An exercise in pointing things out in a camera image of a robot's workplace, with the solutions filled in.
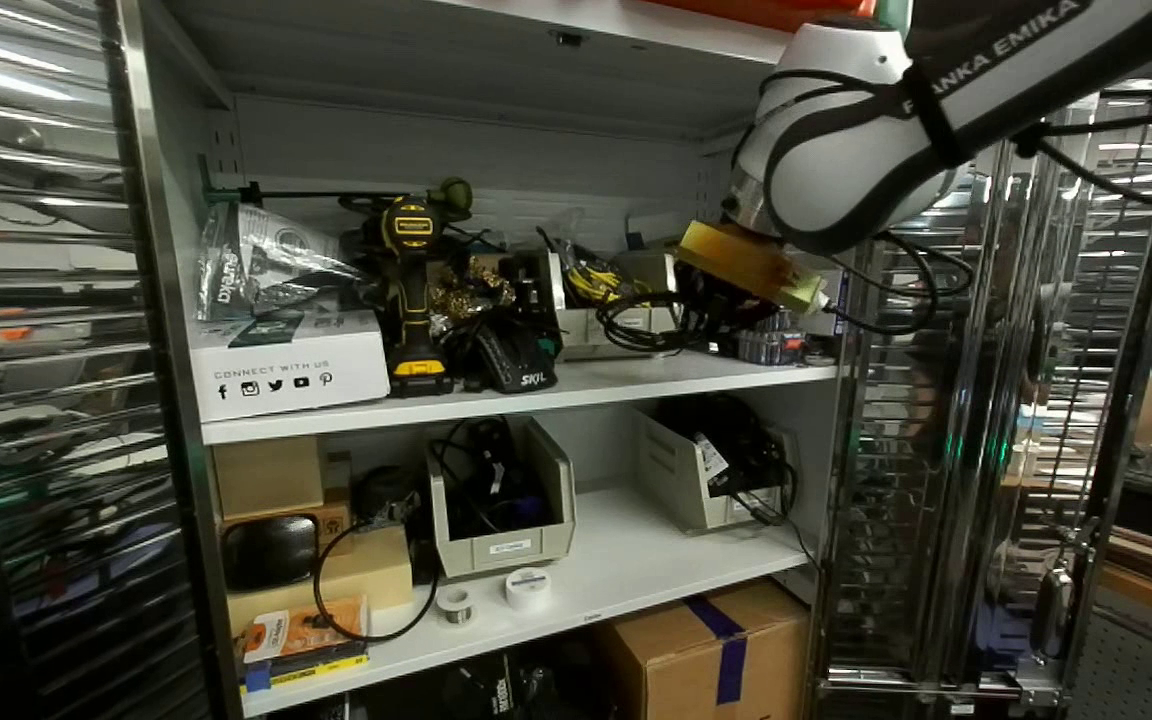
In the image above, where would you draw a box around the black equipment pile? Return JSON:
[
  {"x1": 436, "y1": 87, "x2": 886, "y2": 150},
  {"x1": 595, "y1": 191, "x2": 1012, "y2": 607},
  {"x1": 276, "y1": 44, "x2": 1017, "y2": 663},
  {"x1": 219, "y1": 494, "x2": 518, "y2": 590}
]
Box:
[{"x1": 319, "y1": 639, "x2": 607, "y2": 720}]

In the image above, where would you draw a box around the tan cardboard box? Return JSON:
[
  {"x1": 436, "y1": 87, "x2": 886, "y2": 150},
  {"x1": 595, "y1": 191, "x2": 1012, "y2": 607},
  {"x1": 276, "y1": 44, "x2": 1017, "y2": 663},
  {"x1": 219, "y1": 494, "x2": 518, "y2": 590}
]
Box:
[{"x1": 222, "y1": 516, "x2": 420, "y2": 636}]

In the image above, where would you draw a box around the orange booklet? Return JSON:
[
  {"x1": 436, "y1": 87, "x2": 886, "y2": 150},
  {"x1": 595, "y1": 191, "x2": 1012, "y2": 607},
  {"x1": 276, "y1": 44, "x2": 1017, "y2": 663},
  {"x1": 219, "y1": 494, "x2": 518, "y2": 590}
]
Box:
[{"x1": 230, "y1": 594, "x2": 374, "y2": 691}]

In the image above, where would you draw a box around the yellowish tape tag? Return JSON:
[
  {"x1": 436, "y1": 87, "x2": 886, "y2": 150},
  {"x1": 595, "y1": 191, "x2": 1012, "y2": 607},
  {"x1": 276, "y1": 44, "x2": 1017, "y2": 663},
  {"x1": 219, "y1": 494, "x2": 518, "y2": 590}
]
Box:
[{"x1": 671, "y1": 218, "x2": 837, "y2": 322}]

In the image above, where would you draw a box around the yellow cable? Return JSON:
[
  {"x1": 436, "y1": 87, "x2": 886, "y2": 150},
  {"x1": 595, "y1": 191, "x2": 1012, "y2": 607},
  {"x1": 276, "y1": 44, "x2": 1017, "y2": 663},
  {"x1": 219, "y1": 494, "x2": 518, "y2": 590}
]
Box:
[{"x1": 564, "y1": 261, "x2": 648, "y2": 313}]

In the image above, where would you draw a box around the clear plastic bag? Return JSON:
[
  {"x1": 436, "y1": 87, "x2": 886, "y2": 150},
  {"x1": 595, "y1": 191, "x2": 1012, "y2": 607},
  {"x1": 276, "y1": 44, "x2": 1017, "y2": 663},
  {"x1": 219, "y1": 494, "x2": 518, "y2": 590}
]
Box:
[{"x1": 190, "y1": 201, "x2": 369, "y2": 333}]

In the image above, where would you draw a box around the white box with social icons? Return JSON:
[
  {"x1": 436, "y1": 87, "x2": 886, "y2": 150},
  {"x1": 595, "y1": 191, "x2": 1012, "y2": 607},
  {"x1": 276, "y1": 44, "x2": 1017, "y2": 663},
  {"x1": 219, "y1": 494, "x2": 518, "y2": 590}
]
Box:
[{"x1": 186, "y1": 308, "x2": 395, "y2": 425}]

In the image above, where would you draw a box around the thin black cable loop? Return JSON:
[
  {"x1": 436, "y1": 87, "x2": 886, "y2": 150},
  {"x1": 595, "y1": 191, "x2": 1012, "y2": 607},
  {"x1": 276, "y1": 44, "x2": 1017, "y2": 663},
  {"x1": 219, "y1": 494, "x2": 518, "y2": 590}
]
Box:
[{"x1": 308, "y1": 514, "x2": 448, "y2": 650}]

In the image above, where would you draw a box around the black gear with cords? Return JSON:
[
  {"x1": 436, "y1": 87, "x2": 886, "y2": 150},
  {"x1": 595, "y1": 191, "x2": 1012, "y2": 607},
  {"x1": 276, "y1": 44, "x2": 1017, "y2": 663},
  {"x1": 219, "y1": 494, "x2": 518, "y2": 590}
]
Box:
[{"x1": 681, "y1": 396, "x2": 801, "y2": 531}]

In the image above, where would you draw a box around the grey bin with black gear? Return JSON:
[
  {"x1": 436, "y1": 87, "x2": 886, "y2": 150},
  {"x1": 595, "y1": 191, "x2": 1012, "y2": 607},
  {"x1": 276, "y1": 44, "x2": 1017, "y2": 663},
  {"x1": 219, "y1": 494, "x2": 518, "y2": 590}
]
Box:
[{"x1": 630, "y1": 396, "x2": 790, "y2": 535}]

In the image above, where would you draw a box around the small grey tape roll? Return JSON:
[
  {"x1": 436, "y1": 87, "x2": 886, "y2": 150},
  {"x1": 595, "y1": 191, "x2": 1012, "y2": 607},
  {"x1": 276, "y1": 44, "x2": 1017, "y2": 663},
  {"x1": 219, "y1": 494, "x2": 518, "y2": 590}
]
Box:
[{"x1": 432, "y1": 586, "x2": 479, "y2": 629}]

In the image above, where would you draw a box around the white metal shelving unit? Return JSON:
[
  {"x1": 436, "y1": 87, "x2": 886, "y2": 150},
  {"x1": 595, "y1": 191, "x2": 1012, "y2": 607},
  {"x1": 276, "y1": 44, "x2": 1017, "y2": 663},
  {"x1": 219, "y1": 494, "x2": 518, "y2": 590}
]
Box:
[{"x1": 101, "y1": 0, "x2": 920, "y2": 720}]

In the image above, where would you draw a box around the grey bin with yellow cable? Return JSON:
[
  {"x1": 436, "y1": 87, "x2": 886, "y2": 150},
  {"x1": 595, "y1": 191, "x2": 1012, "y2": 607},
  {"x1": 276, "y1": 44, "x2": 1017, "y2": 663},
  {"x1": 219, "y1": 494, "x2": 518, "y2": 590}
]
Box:
[{"x1": 538, "y1": 243, "x2": 689, "y2": 366}]

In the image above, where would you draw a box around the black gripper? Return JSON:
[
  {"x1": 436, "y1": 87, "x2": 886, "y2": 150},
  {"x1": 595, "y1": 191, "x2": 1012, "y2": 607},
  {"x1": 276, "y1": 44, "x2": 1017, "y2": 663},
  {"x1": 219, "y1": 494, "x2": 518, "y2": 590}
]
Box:
[{"x1": 661, "y1": 257, "x2": 797, "y2": 356}]

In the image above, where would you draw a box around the orange container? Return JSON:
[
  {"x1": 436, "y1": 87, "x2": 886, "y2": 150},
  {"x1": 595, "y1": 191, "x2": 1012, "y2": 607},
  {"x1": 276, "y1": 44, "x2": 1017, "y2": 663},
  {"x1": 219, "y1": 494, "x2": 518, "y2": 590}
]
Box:
[{"x1": 648, "y1": 0, "x2": 885, "y2": 36}]

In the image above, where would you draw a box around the black cable bundle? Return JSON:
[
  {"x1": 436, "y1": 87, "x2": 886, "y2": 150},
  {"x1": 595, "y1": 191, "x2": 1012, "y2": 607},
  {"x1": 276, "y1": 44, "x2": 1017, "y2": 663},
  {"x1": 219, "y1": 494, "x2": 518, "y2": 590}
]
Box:
[{"x1": 448, "y1": 421, "x2": 561, "y2": 535}]

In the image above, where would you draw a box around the black round device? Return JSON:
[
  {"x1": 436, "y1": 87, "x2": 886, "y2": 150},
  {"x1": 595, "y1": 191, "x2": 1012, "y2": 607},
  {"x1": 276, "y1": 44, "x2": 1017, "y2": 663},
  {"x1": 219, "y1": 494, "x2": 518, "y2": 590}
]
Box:
[{"x1": 346, "y1": 462, "x2": 428, "y2": 528}]

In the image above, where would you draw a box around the steel tray rack trolley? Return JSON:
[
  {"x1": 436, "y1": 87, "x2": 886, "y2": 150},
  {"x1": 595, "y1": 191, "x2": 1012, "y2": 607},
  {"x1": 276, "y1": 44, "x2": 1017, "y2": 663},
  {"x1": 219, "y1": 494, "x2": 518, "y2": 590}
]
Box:
[
  {"x1": 0, "y1": 0, "x2": 219, "y2": 720},
  {"x1": 812, "y1": 134, "x2": 1099, "y2": 713}
]

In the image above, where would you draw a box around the plain brown cardboard box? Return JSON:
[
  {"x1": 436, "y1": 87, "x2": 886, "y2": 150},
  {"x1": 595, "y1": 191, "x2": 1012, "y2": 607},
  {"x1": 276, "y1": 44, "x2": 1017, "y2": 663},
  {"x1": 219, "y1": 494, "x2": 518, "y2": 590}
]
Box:
[{"x1": 206, "y1": 435, "x2": 326, "y2": 525}]

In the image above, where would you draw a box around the black battery charger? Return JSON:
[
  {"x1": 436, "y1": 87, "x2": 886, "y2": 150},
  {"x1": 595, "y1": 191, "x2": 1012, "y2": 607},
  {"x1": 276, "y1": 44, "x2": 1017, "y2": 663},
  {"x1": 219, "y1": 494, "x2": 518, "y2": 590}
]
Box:
[{"x1": 459, "y1": 316, "x2": 564, "y2": 396}]

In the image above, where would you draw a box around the yellow black cordless drill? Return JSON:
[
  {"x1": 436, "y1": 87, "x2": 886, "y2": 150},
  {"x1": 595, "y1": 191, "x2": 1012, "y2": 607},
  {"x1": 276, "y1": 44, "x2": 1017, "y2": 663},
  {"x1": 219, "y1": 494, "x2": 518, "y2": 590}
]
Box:
[{"x1": 357, "y1": 191, "x2": 471, "y2": 401}]

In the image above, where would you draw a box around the battery pack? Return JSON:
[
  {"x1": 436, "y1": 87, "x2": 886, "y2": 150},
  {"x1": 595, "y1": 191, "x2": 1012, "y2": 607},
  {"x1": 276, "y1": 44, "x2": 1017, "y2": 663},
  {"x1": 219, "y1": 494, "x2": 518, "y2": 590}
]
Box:
[{"x1": 735, "y1": 322, "x2": 806, "y2": 367}]

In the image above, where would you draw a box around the black rounded case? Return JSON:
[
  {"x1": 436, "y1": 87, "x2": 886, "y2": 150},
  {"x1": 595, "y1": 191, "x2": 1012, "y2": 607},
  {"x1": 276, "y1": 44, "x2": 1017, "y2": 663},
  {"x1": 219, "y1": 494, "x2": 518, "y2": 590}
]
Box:
[{"x1": 219, "y1": 514, "x2": 326, "y2": 595}]

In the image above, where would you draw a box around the long tool with green end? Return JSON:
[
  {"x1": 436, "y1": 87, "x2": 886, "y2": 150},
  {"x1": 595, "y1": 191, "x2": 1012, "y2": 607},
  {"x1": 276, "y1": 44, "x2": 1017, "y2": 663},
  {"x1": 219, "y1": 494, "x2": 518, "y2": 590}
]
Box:
[{"x1": 194, "y1": 178, "x2": 476, "y2": 229}]

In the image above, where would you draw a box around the grey bin with black cables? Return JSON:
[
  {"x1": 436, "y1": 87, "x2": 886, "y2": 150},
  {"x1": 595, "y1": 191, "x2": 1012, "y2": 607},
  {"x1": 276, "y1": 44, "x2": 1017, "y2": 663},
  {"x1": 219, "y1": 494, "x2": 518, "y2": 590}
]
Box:
[{"x1": 420, "y1": 412, "x2": 579, "y2": 586}]

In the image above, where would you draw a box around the cardboard box with purple tape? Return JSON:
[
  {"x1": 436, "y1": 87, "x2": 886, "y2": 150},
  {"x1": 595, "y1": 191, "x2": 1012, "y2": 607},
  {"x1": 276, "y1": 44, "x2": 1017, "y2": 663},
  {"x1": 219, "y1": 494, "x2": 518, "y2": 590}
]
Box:
[{"x1": 595, "y1": 577, "x2": 821, "y2": 720}]

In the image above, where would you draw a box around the white tape roll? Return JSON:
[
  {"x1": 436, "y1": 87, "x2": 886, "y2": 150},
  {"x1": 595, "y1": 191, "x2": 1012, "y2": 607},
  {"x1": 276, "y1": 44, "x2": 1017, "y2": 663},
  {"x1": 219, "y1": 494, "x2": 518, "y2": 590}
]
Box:
[{"x1": 494, "y1": 564, "x2": 554, "y2": 614}]

